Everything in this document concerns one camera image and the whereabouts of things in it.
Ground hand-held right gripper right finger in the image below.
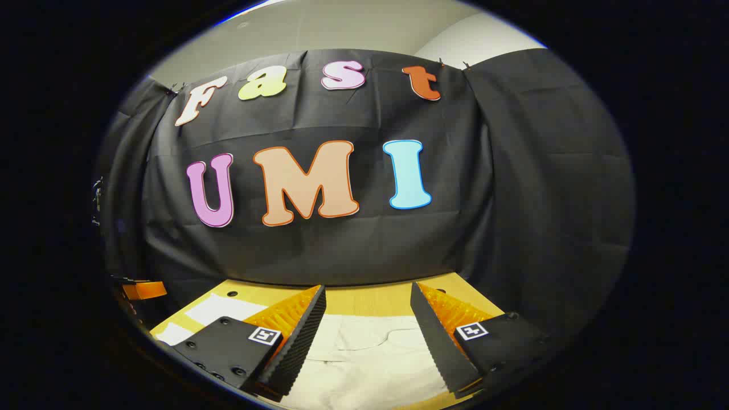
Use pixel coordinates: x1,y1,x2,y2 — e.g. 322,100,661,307
410,281,550,399

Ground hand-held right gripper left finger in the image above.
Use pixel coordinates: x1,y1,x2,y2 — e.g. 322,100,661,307
171,285,327,397

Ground white jeans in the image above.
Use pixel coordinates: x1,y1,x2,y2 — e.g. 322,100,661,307
154,293,450,409

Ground black backdrop cloth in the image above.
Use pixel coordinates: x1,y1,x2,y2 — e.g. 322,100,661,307
94,48,636,342

